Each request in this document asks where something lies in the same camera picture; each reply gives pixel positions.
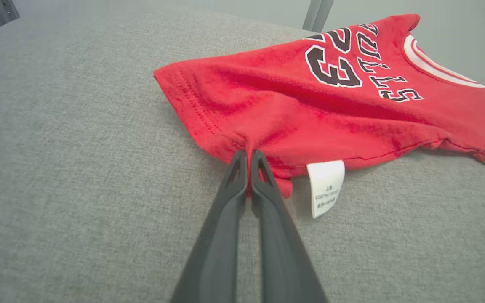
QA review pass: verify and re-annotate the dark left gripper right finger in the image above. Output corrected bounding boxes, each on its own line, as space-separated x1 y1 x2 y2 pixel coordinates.
250 150 328 303

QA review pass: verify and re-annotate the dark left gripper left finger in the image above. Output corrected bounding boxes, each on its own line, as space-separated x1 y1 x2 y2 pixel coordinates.
171 150 248 303

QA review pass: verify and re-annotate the red Bulls jersey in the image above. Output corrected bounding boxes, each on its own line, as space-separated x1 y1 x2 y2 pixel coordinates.
153 14 485 219

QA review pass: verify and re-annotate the grey metal post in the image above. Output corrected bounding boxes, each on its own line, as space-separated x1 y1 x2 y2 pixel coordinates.
302 0 334 33

